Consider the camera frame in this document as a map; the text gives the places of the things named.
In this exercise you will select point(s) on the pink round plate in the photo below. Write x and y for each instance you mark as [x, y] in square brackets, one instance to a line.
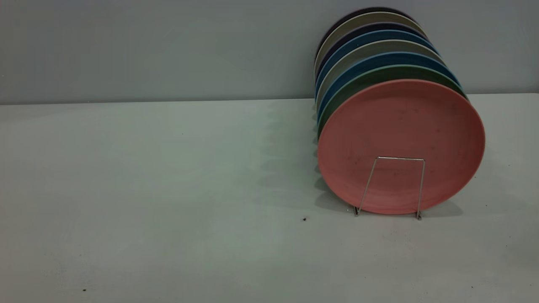
[400, 143]

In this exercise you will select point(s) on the teal green round plate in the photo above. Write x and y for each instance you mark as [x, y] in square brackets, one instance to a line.
[387, 72]

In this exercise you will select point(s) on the beige round plate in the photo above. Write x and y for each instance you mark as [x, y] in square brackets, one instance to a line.
[370, 17]
[379, 46]

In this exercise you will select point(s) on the blue round plate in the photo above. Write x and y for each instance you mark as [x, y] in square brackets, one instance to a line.
[391, 58]
[374, 35]

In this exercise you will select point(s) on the dark navy round plate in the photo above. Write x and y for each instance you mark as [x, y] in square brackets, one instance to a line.
[374, 26]

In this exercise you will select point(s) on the dark purple round plate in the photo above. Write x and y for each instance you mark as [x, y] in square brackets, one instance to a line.
[370, 9]

